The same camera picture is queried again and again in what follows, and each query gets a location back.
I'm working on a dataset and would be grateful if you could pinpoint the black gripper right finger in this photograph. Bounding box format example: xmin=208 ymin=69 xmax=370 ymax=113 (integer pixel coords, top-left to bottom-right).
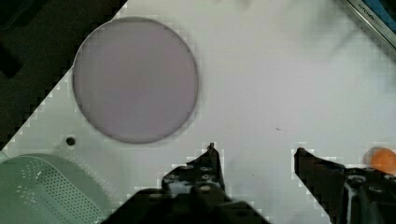
xmin=294 ymin=147 xmax=396 ymax=224

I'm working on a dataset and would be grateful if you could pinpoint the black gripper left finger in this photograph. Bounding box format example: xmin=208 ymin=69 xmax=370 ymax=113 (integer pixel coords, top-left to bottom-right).
xmin=102 ymin=144 xmax=271 ymax=224

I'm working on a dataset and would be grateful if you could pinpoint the silver toaster oven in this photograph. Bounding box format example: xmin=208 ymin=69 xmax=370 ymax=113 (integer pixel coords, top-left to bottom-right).
xmin=343 ymin=0 xmax=396 ymax=49

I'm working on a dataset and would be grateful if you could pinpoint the orange toy fruit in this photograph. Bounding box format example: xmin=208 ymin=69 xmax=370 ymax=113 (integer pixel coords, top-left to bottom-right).
xmin=365 ymin=147 xmax=396 ymax=175

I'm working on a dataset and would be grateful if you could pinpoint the round purple plate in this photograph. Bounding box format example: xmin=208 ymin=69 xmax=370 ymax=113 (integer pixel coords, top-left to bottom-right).
xmin=72 ymin=17 xmax=200 ymax=144

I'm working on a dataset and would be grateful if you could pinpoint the green perforated colander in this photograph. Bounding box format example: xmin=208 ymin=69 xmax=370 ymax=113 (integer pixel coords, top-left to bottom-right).
xmin=0 ymin=154 xmax=111 ymax=224

